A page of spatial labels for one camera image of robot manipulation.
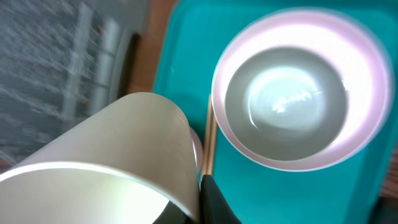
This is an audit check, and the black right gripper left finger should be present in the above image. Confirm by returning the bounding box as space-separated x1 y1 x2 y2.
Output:
153 202 195 224

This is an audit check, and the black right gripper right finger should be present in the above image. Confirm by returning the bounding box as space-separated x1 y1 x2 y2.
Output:
200 174 242 224

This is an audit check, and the small pink-white bowl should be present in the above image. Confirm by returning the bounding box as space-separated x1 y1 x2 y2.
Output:
190 128 203 173

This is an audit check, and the cream white cup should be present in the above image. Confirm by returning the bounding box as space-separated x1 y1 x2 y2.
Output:
1 92 200 223

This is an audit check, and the grey-white bowl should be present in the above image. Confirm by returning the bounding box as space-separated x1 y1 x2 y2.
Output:
211 7 395 172

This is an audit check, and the wooden chopstick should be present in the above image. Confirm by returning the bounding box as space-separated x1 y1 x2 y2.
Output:
207 116 218 175
201 95 213 175

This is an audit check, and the teal plastic tray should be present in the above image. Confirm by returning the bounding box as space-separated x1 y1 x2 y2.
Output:
154 1 397 223

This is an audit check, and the grey dish rack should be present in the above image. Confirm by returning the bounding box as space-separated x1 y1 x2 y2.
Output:
1 0 148 170

